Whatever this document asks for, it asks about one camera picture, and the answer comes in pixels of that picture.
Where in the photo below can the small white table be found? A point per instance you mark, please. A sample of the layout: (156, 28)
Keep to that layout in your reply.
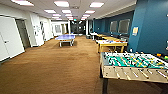
(93, 34)

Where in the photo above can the blue ping pong table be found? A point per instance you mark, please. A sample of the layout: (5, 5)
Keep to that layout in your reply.
(65, 37)

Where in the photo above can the yellow air hockey table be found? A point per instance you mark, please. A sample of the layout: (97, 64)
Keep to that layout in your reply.
(111, 44)

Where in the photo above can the ceiling light panel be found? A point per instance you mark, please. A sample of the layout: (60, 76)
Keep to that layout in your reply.
(89, 12)
(66, 11)
(50, 11)
(96, 4)
(61, 4)
(22, 2)

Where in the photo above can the dark narrow door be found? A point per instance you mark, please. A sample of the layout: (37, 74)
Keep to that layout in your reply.
(42, 30)

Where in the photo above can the foosball table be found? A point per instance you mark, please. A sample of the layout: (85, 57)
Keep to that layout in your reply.
(133, 65)

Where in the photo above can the grey metal door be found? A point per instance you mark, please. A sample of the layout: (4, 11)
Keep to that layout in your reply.
(24, 33)

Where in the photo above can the white double door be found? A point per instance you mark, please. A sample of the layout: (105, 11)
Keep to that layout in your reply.
(10, 38)

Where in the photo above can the glass wall window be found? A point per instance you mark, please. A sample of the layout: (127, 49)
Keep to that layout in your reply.
(114, 26)
(124, 26)

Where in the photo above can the beige wall plaque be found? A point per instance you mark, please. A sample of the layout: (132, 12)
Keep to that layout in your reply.
(135, 31)

